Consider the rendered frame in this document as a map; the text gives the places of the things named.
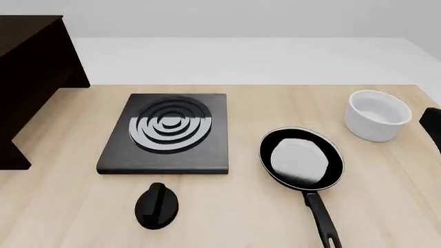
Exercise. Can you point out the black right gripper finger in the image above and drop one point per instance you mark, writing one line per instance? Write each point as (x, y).
(432, 121)

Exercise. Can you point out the black frying pan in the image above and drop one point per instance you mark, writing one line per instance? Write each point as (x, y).
(267, 144)

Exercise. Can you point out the dark brown wooden cabinet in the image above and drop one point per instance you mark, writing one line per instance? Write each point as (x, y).
(34, 67)

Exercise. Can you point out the white ceramic bowl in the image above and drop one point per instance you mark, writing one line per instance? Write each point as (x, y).
(372, 129)

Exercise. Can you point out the round black stove knob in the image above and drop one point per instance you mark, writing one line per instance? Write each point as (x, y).
(156, 204)

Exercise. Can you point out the flat black stove plate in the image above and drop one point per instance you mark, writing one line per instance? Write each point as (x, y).
(113, 157)

